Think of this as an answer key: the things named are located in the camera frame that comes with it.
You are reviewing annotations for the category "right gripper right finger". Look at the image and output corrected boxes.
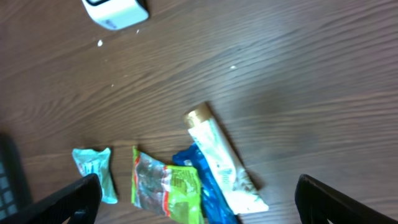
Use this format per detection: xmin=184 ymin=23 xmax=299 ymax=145
xmin=295 ymin=174 xmax=397 ymax=224

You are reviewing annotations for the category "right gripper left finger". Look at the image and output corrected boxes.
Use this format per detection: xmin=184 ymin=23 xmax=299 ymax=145
xmin=1 ymin=174 xmax=102 ymax=224

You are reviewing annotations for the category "mint green wipes packet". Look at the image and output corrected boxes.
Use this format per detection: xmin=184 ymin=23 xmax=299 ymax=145
xmin=72 ymin=147 xmax=118 ymax=204

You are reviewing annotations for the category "white bamboo cream tube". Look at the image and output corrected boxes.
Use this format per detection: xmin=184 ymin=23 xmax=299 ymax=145
xmin=183 ymin=103 xmax=269 ymax=215

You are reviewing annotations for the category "green red snack packet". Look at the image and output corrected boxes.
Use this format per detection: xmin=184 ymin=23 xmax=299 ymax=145
xmin=131 ymin=146 xmax=204 ymax=224

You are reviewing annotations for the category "blue snack packet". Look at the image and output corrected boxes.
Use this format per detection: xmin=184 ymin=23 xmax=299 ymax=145
xmin=172 ymin=143 xmax=240 ymax=224

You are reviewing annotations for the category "white barcode scanner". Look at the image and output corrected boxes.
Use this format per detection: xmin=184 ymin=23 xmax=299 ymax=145
xmin=82 ymin=0 xmax=149 ymax=30

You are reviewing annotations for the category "grey plastic mesh basket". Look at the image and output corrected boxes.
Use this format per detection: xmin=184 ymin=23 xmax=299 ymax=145
xmin=1 ymin=133 xmax=33 ymax=222

